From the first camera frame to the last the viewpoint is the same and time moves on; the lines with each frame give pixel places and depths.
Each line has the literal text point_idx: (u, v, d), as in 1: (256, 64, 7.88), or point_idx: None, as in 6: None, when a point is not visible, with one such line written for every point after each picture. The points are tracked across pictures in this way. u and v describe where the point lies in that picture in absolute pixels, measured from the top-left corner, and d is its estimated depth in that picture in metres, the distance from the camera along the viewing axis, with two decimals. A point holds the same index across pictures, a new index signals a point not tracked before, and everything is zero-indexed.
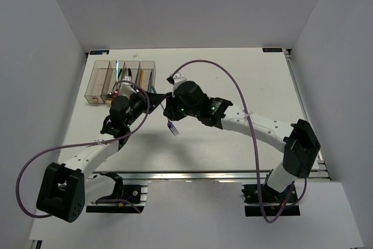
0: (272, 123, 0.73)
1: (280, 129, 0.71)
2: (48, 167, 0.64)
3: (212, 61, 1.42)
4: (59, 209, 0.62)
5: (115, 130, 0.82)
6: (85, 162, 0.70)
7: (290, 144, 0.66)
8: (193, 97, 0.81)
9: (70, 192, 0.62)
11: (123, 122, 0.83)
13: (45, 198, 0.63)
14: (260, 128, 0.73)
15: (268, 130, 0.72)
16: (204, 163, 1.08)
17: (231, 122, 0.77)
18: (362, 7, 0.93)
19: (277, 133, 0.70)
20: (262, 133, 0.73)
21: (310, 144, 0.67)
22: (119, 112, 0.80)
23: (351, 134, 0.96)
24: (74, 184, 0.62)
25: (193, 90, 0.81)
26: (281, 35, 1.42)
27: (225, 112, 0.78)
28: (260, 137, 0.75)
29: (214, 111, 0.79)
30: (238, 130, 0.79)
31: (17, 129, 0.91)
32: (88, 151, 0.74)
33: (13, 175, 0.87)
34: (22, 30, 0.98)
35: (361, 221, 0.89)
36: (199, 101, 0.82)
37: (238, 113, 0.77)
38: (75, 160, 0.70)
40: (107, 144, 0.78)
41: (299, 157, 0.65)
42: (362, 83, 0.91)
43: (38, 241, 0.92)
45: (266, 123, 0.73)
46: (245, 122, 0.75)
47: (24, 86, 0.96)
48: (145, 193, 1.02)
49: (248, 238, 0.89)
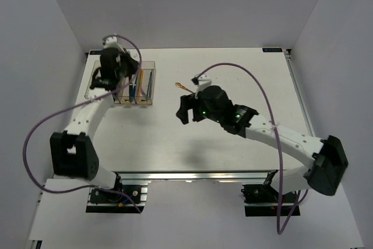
0: (300, 137, 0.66)
1: (308, 144, 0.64)
2: (51, 137, 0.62)
3: (212, 61, 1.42)
4: (76, 170, 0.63)
5: (105, 82, 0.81)
6: (86, 124, 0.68)
7: (319, 162, 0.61)
8: (218, 102, 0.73)
9: (82, 154, 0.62)
11: (113, 71, 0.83)
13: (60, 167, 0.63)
14: (287, 141, 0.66)
15: (296, 145, 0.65)
16: (204, 163, 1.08)
17: (255, 132, 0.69)
18: (362, 7, 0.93)
19: (305, 148, 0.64)
20: (289, 146, 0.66)
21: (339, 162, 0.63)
22: (109, 60, 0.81)
23: (351, 134, 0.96)
24: (84, 146, 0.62)
25: (219, 95, 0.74)
26: (281, 35, 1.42)
27: (251, 121, 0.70)
28: (285, 150, 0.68)
29: (239, 119, 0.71)
30: (261, 140, 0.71)
31: (17, 129, 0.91)
32: (84, 112, 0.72)
33: (13, 175, 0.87)
34: (22, 30, 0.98)
35: (361, 221, 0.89)
36: (224, 107, 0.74)
37: (264, 122, 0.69)
38: (76, 125, 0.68)
40: (102, 100, 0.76)
41: (327, 174, 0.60)
42: (362, 83, 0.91)
43: (38, 241, 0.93)
45: (292, 136, 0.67)
46: (271, 133, 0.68)
47: (24, 86, 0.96)
48: (145, 193, 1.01)
49: (248, 238, 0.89)
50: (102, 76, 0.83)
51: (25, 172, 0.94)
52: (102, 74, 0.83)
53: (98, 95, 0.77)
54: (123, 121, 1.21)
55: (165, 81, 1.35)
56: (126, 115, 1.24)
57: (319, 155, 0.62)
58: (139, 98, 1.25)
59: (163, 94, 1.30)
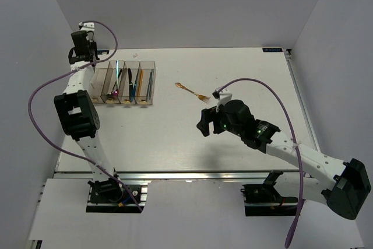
0: (322, 158, 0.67)
1: (330, 166, 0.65)
2: (55, 100, 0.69)
3: (212, 61, 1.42)
4: (85, 125, 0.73)
5: (82, 56, 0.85)
6: (80, 86, 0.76)
7: (341, 184, 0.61)
8: (240, 116, 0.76)
9: (86, 110, 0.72)
11: (88, 47, 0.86)
13: (67, 125, 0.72)
14: (308, 161, 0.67)
15: (317, 166, 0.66)
16: (204, 163, 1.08)
17: (275, 148, 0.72)
18: (362, 7, 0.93)
19: (327, 171, 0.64)
20: (310, 167, 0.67)
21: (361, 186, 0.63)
22: (81, 37, 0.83)
23: (351, 134, 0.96)
24: (87, 103, 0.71)
25: (241, 110, 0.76)
26: (281, 35, 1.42)
27: (273, 137, 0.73)
28: (306, 169, 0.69)
29: (260, 135, 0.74)
30: (282, 158, 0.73)
31: (17, 129, 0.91)
32: (75, 77, 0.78)
33: (13, 176, 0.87)
34: (21, 30, 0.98)
35: (361, 221, 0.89)
36: (246, 121, 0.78)
37: (285, 140, 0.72)
38: (71, 87, 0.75)
40: (85, 69, 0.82)
41: (348, 197, 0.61)
42: (363, 83, 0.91)
43: (38, 241, 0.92)
45: (315, 157, 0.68)
46: (292, 152, 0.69)
47: (24, 86, 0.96)
48: (145, 193, 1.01)
49: (248, 238, 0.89)
50: (77, 52, 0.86)
51: (25, 172, 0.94)
52: (77, 51, 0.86)
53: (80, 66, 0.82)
54: (123, 121, 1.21)
55: (165, 80, 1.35)
56: (126, 114, 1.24)
57: (341, 178, 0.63)
58: (139, 98, 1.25)
59: (163, 94, 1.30)
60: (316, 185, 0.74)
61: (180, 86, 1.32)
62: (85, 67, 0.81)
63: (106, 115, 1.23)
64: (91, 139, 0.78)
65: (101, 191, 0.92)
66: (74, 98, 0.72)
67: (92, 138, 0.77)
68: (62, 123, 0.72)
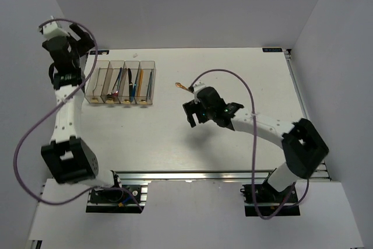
0: (274, 121, 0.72)
1: (281, 126, 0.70)
2: (42, 152, 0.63)
3: (212, 61, 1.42)
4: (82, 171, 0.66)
5: (68, 77, 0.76)
6: (71, 127, 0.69)
7: (288, 139, 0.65)
8: (209, 100, 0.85)
9: (80, 156, 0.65)
11: (71, 62, 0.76)
13: (60, 176, 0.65)
14: (262, 125, 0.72)
15: (270, 128, 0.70)
16: (205, 164, 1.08)
17: (238, 122, 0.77)
18: (362, 7, 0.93)
19: (278, 131, 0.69)
20: (264, 130, 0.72)
21: (315, 146, 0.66)
22: (61, 53, 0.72)
23: (351, 134, 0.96)
24: (80, 151, 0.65)
25: (209, 93, 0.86)
26: (281, 35, 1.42)
27: (234, 112, 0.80)
28: (263, 135, 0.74)
29: (226, 114, 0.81)
30: (245, 130, 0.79)
31: (17, 129, 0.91)
32: (63, 115, 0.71)
33: (13, 175, 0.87)
34: (21, 30, 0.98)
35: (361, 221, 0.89)
36: (215, 103, 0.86)
37: (246, 113, 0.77)
38: (61, 130, 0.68)
40: (74, 97, 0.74)
41: (297, 152, 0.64)
42: (362, 83, 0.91)
43: (38, 241, 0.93)
45: (268, 122, 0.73)
46: (250, 121, 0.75)
47: (24, 87, 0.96)
48: (145, 193, 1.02)
49: (248, 238, 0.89)
50: (60, 70, 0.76)
51: (25, 172, 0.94)
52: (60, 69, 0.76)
53: (68, 94, 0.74)
54: (123, 121, 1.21)
55: (165, 80, 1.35)
56: (126, 115, 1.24)
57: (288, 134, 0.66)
58: (139, 98, 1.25)
59: (163, 94, 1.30)
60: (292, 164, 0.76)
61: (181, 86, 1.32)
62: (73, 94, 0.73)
63: (106, 115, 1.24)
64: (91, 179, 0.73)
65: (102, 192, 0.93)
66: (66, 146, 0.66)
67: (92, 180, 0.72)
68: (53, 175, 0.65)
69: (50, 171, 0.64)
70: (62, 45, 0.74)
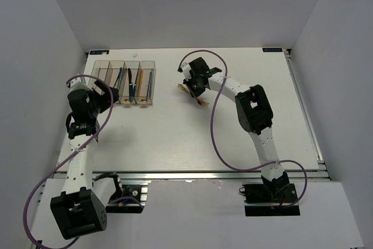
0: (237, 84, 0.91)
1: (240, 88, 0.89)
2: (53, 204, 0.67)
3: (212, 60, 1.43)
4: (88, 225, 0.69)
5: (83, 126, 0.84)
6: (81, 179, 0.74)
7: (240, 97, 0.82)
8: (196, 65, 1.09)
9: (87, 211, 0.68)
11: (88, 113, 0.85)
13: (67, 229, 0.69)
14: (227, 86, 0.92)
15: (232, 88, 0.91)
16: (204, 163, 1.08)
17: (213, 81, 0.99)
18: (362, 7, 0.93)
19: (236, 90, 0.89)
20: (228, 90, 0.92)
21: (262, 109, 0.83)
22: (80, 104, 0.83)
23: (351, 134, 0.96)
24: (88, 204, 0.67)
25: (196, 60, 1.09)
26: (281, 35, 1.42)
27: (213, 74, 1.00)
28: (228, 94, 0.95)
29: (207, 74, 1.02)
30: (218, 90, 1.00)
31: (17, 129, 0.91)
32: (75, 166, 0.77)
33: (13, 176, 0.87)
34: (21, 31, 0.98)
35: (361, 221, 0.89)
36: (201, 68, 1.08)
37: (220, 75, 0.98)
38: (73, 182, 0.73)
40: (87, 146, 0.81)
41: (244, 108, 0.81)
42: (362, 83, 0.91)
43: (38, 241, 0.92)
45: (233, 84, 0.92)
46: (220, 81, 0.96)
47: (23, 87, 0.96)
48: (145, 193, 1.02)
49: (248, 238, 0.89)
50: (78, 121, 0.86)
51: (25, 173, 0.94)
52: (78, 118, 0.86)
53: (81, 143, 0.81)
54: (123, 121, 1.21)
55: (165, 80, 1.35)
56: (126, 115, 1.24)
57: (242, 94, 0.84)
58: (139, 98, 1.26)
59: (162, 94, 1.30)
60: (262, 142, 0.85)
61: (182, 87, 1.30)
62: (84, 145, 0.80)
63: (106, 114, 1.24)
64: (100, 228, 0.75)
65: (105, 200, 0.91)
66: None
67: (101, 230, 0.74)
68: (60, 228, 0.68)
69: (58, 224, 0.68)
70: (82, 96, 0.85)
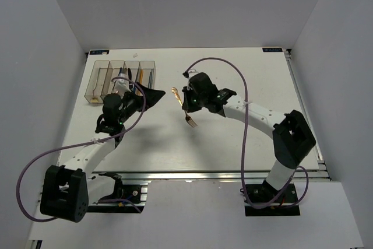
0: (267, 111, 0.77)
1: (273, 116, 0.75)
2: (48, 170, 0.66)
3: (213, 61, 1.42)
4: (64, 209, 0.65)
5: (110, 128, 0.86)
6: (84, 162, 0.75)
7: (279, 130, 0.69)
8: (201, 84, 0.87)
9: (72, 193, 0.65)
11: (117, 119, 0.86)
13: (47, 202, 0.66)
14: (254, 115, 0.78)
15: (261, 118, 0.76)
16: (204, 163, 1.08)
17: (231, 108, 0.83)
18: (362, 7, 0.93)
19: (268, 120, 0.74)
20: (256, 120, 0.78)
21: (303, 139, 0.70)
22: (112, 111, 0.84)
23: (351, 133, 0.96)
24: (75, 187, 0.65)
25: (202, 79, 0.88)
26: (281, 35, 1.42)
27: (228, 99, 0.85)
28: (254, 123, 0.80)
29: (220, 99, 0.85)
30: (239, 118, 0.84)
31: (17, 129, 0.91)
32: (86, 151, 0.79)
33: (13, 175, 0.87)
34: (21, 31, 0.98)
35: (361, 221, 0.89)
36: (208, 89, 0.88)
37: (238, 101, 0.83)
38: (74, 161, 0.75)
40: (104, 141, 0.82)
41: (286, 144, 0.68)
42: (362, 82, 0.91)
43: (38, 241, 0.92)
45: (261, 111, 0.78)
46: (242, 109, 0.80)
47: (23, 87, 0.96)
48: (145, 193, 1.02)
49: (248, 238, 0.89)
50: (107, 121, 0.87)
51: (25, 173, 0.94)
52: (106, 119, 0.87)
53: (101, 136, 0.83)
54: None
55: (165, 80, 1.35)
56: None
57: (279, 125, 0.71)
58: None
59: None
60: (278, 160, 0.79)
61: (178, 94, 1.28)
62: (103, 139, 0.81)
63: (133, 118, 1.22)
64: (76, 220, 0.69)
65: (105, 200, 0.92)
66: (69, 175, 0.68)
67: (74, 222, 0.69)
68: (42, 198, 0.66)
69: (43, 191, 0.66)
70: (116, 104, 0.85)
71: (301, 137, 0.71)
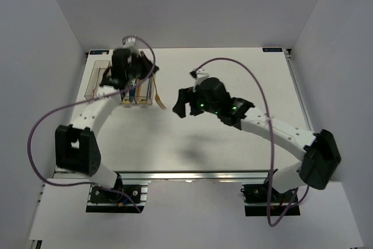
0: (294, 129, 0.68)
1: (301, 136, 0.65)
2: (57, 130, 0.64)
3: (213, 61, 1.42)
4: (79, 165, 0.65)
5: (115, 81, 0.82)
6: (91, 120, 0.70)
7: (310, 153, 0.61)
8: (216, 93, 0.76)
9: (83, 150, 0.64)
11: (124, 72, 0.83)
13: (61, 160, 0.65)
14: (280, 134, 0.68)
15: (289, 137, 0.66)
16: (204, 163, 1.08)
17: (250, 123, 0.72)
18: (362, 7, 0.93)
19: (298, 141, 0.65)
20: (282, 139, 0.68)
21: (331, 158, 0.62)
22: (121, 59, 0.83)
23: (351, 133, 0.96)
24: (87, 144, 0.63)
25: (217, 87, 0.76)
26: (281, 35, 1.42)
27: (247, 112, 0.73)
28: (279, 143, 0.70)
29: (236, 111, 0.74)
30: (257, 133, 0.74)
31: (17, 130, 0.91)
32: (91, 108, 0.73)
33: (13, 175, 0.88)
34: (23, 31, 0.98)
35: (361, 222, 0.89)
36: (222, 97, 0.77)
37: (259, 115, 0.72)
38: (81, 119, 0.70)
40: (110, 98, 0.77)
41: (317, 167, 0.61)
42: (362, 83, 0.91)
43: (38, 241, 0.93)
45: (287, 129, 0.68)
46: (264, 126, 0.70)
47: (24, 88, 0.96)
48: (145, 193, 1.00)
49: (248, 238, 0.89)
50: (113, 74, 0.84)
51: (25, 174, 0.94)
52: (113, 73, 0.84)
53: (106, 93, 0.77)
54: (123, 121, 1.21)
55: (165, 80, 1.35)
56: (126, 115, 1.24)
57: (310, 148, 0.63)
58: (139, 98, 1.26)
59: (163, 94, 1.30)
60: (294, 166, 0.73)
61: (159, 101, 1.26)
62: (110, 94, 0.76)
63: (136, 115, 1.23)
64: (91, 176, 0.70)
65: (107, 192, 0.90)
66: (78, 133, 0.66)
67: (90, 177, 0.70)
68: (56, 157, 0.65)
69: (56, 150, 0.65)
70: (126, 56, 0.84)
71: (328, 156, 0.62)
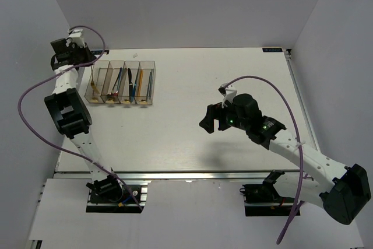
0: (324, 160, 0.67)
1: (331, 168, 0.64)
2: (46, 100, 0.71)
3: (213, 61, 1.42)
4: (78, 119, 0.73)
5: (64, 61, 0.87)
6: (68, 85, 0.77)
7: (338, 186, 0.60)
8: (247, 111, 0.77)
9: (75, 103, 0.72)
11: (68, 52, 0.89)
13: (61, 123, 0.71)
14: (308, 161, 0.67)
15: (318, 167, 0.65)
16: (204, 163, 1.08)
17: (277, 144, 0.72)
18: (362, 7, 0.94)
19: (327, 172, 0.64)
20: (310, 167, 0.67)
21: (359, 193, 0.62)
22: (60, 42, 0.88)
23: (351, 133, 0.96)
24: (76, 98, 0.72)
25: (249, 104, 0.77)
26: (281, 35, 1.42)
27: (277, 134, 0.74)
28: (306, 170, 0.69)
29: (264, 131, 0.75)
30: (286, 156, 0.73)
31: (17, 130, 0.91)
32: (61, 80, 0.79)
33: (13, 175, 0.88)
34: (22, 31, 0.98)
35: (361, 222, 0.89)
36: (253, 116, 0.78)
37: (289, 138, 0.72)
38: (60, 88, 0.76)
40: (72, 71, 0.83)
41: (344, 201, 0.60)
42: (362, 83, 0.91)
43: (38, 241, 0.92)
45: (317, 158, 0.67)
46: (295, 150, 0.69)
47: (23, 88, 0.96)
48: (145, 193, 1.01)
49: (248, 238, 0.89)
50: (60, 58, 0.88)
51: (25, 174, 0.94)
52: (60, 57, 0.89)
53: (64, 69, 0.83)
54: (123, 121, 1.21)
55: (165, 80, 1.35)
56: (126, 115, 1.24)
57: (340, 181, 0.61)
58: (139, 98, 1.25)
59: (163, 94, 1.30)
60: (316, 188, 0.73)
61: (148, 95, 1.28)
62: (69, 69, 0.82)
63: (136, 116, 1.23)
64: (85, 135, 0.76)
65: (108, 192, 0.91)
66: (64, 97, 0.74)
67: (87, 134, 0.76)
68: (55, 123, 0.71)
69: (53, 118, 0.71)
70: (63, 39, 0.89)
71: (357, 192, 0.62)
